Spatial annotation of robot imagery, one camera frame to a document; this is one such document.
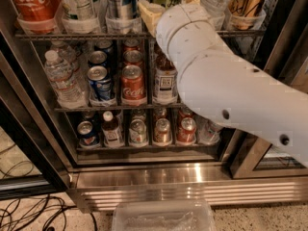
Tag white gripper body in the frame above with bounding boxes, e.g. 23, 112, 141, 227
156, 4, 221, 65

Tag silver green can shelf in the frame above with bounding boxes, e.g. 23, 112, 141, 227
62, 0, 95, 21
129, 119, 146, 143

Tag orange can bottom shelf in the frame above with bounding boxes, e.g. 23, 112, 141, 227
154, 118, 170, 142

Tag rear red Coca-Cola can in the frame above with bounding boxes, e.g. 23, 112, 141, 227
122, 38, 141, 51

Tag middle blue Pepsi can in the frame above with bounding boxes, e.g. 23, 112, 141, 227
88, 51, 108, 67

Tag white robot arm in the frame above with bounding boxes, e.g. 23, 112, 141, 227
138, 0, 308, 166

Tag blue Pepsi can bottom shelf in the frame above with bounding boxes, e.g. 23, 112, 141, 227
77, 121, 100, 147

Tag rear clear water bottle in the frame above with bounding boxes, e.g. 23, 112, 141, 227
51, 40, 79, 71

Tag front blue Pepsi can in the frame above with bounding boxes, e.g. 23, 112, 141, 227
88, 65, 114, 101

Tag right glass fridge door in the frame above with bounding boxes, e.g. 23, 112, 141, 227
230, 0, 308, 178

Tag silver blue can top shelf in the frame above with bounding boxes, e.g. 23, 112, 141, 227
107, 0, 137, 20

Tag rear blue Pepsi can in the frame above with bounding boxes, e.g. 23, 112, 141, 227
94, 39, 114, 56

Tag large red Coca-Cola can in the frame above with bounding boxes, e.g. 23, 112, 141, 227
13, 0, 60, 22

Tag brown iced tea bottle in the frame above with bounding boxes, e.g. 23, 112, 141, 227
153, 43, 177, 104

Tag middle red Coca-Cola can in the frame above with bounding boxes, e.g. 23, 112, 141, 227
123, 50, 143, 68

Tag black floor cables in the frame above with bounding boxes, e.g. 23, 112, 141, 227
0, 141, 98, 231

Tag clear plastic bin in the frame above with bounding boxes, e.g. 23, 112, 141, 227
112, 200, 217, 231

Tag water bottle bottom shelf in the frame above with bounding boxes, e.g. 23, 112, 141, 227
196, 116, 223, 145

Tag red can bottom shelf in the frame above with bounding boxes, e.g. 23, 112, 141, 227
177, 117, 196, 142

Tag front red Coca-Cola can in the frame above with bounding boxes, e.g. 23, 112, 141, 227
121, 65, 145, 100

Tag left glass fridge door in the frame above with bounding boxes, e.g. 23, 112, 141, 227
0, 29, 69, 200

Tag silver green can bottom shelf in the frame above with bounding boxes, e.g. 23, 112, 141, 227
129, 119, 146, 143

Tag glass fridge door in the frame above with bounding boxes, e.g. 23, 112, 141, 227
230, 0, 308, 178
0, 29, 69, 200

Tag small tea bottle bottom shelf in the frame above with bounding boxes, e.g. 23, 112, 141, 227
102, 111, 123, 147

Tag stainless steel fridge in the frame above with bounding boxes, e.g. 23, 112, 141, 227
0, 0, 308, 212

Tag silver green can top shelf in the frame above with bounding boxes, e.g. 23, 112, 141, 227
62, 0, 95, 21

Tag front clear water bottle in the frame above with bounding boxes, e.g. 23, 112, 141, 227
44, 50, 87, 109

